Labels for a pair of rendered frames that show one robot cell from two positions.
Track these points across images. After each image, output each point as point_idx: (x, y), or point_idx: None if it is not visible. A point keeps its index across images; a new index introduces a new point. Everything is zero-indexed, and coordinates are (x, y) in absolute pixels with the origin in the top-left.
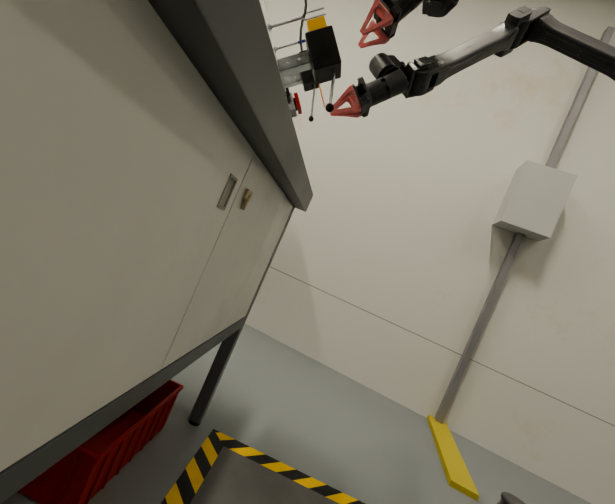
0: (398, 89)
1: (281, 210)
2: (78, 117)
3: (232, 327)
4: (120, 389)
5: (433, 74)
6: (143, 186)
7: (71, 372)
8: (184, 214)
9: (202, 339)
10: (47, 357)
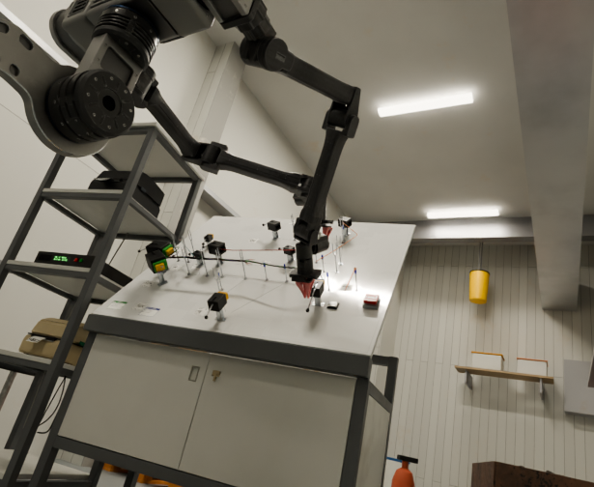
0: (297, 252)
1: (309, 382)
2: (128, 364)
3: None
4: (151, 457)
5: (297, 224)
6: (146, 375)
7: (130, 429)
8: (166, 383)
9: (221, 477)
10: (125, 419)
